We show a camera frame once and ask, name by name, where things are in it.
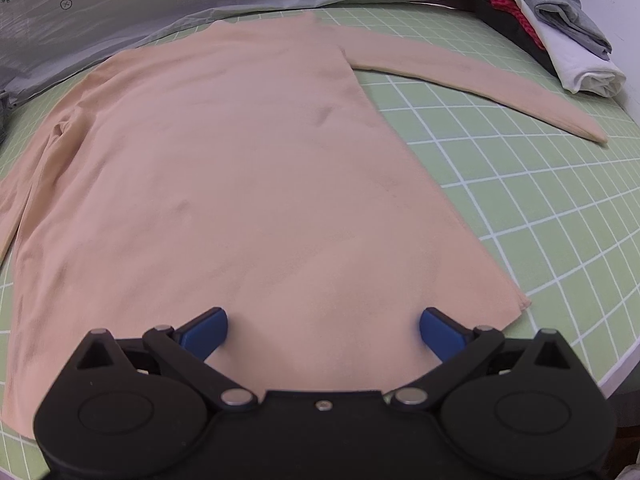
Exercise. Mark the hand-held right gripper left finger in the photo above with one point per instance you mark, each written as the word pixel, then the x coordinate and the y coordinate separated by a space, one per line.
pixel 206 331

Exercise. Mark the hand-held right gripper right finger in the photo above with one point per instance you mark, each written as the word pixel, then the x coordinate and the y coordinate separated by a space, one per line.
pixel 441 334

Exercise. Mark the beige long-sleeved shirt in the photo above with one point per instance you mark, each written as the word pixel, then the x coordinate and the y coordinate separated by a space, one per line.
pixel 240 180

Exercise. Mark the white folded garment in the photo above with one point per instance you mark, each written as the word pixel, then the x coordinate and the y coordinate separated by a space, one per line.
pixel 575 55

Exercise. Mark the black folded garment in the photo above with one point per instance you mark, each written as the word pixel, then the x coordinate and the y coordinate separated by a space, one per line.
pixel 510 25

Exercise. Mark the red folded garment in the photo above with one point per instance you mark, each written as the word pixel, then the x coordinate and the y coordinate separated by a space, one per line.
pixel 515 12

